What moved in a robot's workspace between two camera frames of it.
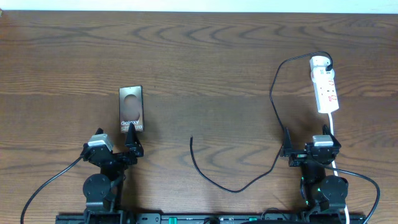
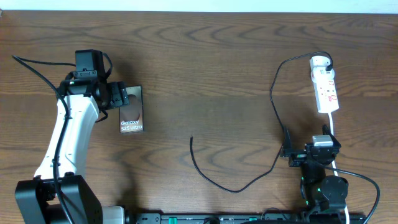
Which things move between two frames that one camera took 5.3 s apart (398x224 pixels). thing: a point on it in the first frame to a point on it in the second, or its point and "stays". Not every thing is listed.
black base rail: x=211 y=218 stays
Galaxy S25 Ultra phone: x=131 y=107 stays
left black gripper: x=134 y=152 to x=119 y=94
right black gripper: x=298 y=156 stays
